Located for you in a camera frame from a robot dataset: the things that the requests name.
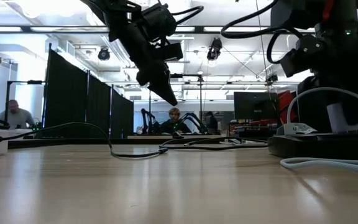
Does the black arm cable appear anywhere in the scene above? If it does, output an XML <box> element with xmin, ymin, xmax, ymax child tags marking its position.
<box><xmin>166</xmin><ymin>4</ymin><xmax>204</xmax><ymax>26</ymax></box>
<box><xmin>221</xmin><ymin>0</ymin><xmax>305</xmax><ymax>65</ymax></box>

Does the person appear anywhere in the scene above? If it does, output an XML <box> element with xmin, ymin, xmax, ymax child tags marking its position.
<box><xmin>0</xmin><ymin>99</ymin><xmax>35</xmax><ymax>129</ymax></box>
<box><xmin>160</xmin><ymin>107</ymin><xmax>192</xmax><ymax>134</ymax></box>
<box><xmin>204</xmin><ymin>111</ymin><xmax>219</xmax><ymax>134</ymax></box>

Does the thick black USB cable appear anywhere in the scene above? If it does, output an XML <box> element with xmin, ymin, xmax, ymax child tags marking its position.
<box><xmin>159</xmin><ymin>136</ymin><xmax>269</xmax><ymax>151</ymax></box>

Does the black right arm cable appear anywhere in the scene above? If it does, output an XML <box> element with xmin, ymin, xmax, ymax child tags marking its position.
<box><xmin>221</xmin><ymin>0</ymin><xmax>305</xmax><ymax>65</ymax></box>

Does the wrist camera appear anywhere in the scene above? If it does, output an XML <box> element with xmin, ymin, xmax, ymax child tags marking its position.
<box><xmin>280</xmin><ymin>34</ymin><xmax>326</xmax><ymax>78</ymax></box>
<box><xmin>162</xmin><ymin>42</ymin><xmax>185</xmax><ymax>62</ymax></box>

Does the black table edge rail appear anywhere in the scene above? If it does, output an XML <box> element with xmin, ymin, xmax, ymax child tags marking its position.
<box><xmin>7</xmin><ymin>138</ymin><xmax>270</xmax><ymax>146</ymax></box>

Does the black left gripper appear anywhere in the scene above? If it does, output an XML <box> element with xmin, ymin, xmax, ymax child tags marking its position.
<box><xmin>116</xmin><ymin>21</ymin><xmax>179</xmax><ymax>107</ymax></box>

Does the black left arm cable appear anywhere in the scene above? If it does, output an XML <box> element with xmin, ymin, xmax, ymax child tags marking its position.
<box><xmin>166</xmin><ymin>4</ymin><xmax>204</xmax><ymax>26</ymax></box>

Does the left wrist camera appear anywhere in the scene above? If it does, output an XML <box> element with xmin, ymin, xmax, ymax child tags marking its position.
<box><xmin>162</xmin><ymin>42</ymin><xmax>185</xmax><ymax>62</ymax></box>

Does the black monitor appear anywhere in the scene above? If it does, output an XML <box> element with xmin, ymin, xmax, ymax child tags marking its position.
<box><xmin>233</xmin><ymin>91</ymin><xmax>280</xmax><ymax>121</ymax></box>

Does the light blue braided USB cable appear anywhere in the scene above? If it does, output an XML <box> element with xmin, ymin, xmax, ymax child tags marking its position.
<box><xmin>280</xmin><ymin>86</ymin><xmax>358</xmax><ymax>175</ymax></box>

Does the red cabinet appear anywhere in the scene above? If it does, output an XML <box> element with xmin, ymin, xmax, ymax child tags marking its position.
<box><xmin>277</xmin><ymin>90</ymin><xmax>298</xmax><ymax>124</ymax></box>

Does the red tool cart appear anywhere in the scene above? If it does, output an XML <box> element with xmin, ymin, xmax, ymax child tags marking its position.
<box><xmin>228</xmin><ymin>119</ymin><xmax>279</xmax><ymax>139</ymax></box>

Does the black power strip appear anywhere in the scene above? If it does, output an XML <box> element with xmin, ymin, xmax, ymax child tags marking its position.
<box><xmin>267</xmin><ymin>130</ymin><xmax>358</xmax><ymax>161</ymax></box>

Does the white power adapter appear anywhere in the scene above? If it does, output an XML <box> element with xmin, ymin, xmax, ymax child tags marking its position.
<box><xmin>326</xmin><ymin>101</ymin><xmax>358</xmax><ymax>133</ymax></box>

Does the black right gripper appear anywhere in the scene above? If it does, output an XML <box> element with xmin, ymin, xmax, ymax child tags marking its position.
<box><xmin>308</xmin><ymin>30</ymin><xmax>358</xmax><ymax>124</ymax></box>

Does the grey USB charging hub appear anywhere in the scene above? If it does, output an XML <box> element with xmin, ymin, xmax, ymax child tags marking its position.
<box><xmin>275</xmin><ymin>122</ymin><xmax>319</xmax><ymax>136</ymax></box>

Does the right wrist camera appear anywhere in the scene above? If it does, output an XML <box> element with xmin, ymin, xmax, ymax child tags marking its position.
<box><xmin>280</xmin><ymin>34</ymin><xmax>326</xmax><ymax>78</ymax></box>

